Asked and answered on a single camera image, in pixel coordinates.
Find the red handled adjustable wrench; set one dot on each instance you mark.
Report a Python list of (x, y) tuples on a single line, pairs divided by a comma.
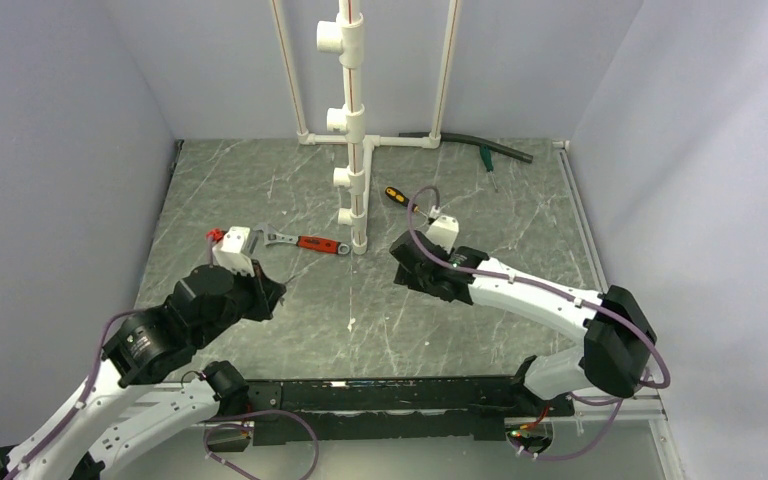
[(271, 236)]

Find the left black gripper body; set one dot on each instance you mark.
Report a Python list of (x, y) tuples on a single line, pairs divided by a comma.
[(249, 300)]

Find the yellow black screwdriver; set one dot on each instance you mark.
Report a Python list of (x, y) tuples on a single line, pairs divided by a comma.
[(398, 197)]

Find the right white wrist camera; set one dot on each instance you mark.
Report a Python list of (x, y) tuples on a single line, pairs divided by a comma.
[(442, 230)]

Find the green screwdriver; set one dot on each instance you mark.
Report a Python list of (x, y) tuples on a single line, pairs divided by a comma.
[(486, 158)]

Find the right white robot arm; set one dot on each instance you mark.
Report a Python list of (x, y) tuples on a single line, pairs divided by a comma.
[(612, 338)]

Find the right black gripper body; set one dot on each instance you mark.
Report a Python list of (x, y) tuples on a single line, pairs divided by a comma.
[(413, 279)]

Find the aluminium frame rail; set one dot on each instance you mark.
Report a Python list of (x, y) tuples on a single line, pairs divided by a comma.
[(556, 439)]

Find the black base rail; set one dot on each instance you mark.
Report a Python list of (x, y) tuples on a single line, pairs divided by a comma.
[(480, 407)]

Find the white PVC pipe frame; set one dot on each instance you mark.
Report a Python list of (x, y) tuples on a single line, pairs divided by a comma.
[(344, 37)]

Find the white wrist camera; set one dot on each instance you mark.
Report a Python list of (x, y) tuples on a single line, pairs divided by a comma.
[(231, 249), (442, 230)]

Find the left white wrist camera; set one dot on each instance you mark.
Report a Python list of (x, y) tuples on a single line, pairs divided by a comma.
[(231, 249)]

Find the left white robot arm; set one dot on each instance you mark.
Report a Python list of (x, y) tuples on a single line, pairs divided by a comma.
[(138, 350)]

